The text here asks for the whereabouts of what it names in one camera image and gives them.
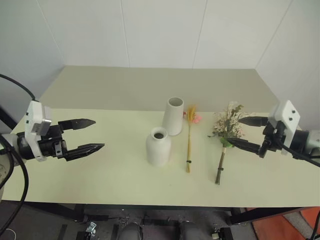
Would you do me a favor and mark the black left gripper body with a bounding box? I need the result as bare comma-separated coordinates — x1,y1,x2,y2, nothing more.
37,122,69,162

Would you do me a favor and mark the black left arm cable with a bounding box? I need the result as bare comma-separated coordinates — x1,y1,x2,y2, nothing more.
0,73,41,235

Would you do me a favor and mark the white bottle-shaped vase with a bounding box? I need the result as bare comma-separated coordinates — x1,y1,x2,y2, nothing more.
145,126,172,167

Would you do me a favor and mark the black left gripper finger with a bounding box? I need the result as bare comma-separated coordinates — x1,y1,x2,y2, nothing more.
58,118,97,132
65,142,106,162

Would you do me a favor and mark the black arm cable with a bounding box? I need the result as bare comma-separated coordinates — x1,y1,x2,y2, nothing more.
0,73,41,235
279,144,320,168

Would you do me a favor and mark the orange sheet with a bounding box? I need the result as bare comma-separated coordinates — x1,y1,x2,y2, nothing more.
251,206,320,240

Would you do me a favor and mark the yellow wheat and pink flower bundle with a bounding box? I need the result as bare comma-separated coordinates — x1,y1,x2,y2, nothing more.
182,104,203,174

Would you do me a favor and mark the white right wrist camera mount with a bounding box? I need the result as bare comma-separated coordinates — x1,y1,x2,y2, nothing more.
268,99,301,156

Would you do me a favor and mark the silver metal clamp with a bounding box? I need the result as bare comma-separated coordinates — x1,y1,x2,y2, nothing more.
85,221,97,235

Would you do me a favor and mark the dried green and white bouquet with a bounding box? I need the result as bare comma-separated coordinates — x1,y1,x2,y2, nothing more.
207,100,249,186

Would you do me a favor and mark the thin white cable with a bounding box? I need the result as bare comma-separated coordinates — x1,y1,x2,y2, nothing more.
0,227,17,240

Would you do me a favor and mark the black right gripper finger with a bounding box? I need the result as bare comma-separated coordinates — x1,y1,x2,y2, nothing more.
225,137,263,157
237,115,270,128

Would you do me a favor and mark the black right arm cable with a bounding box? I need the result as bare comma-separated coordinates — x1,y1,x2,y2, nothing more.
279,144,320,168

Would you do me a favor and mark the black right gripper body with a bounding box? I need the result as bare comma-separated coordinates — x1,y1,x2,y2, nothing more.
258,119,286,159

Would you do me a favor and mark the tall white tapered vase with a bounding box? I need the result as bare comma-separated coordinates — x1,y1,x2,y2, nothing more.
161,96,185,137

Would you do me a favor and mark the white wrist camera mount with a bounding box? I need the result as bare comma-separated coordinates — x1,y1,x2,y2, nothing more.
24,99,53,163
268,99,301,156

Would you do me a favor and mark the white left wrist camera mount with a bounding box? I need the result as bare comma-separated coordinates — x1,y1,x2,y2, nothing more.
24,99,53,163

